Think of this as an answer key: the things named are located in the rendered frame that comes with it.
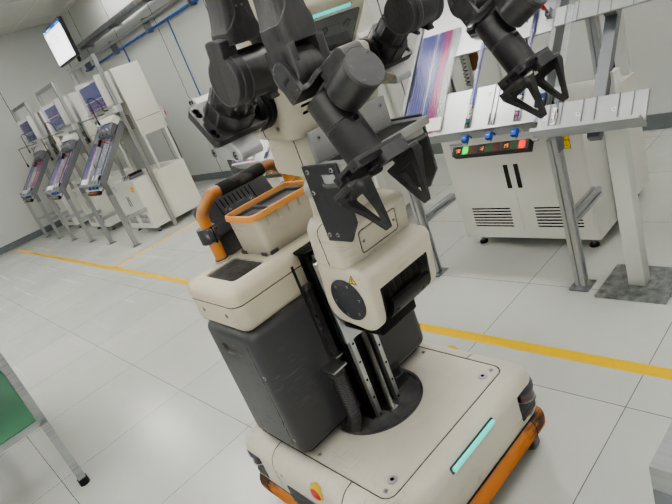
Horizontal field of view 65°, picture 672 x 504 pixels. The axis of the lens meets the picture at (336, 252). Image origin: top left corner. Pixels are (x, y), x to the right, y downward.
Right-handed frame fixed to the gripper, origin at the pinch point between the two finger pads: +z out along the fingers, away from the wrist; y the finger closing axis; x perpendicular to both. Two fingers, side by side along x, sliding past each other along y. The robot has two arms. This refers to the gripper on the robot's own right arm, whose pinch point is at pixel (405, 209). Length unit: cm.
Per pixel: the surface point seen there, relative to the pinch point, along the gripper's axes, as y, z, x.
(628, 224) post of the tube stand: 137, 50, 58
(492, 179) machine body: 161, 9, 114
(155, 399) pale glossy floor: -1, -1, 221
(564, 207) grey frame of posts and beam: 133, 33, 72
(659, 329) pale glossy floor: 113, 81, 57
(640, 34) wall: 326, -8, 91
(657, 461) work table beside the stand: -12.1, 32.9, -20.5
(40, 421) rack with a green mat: -46, -19, 184
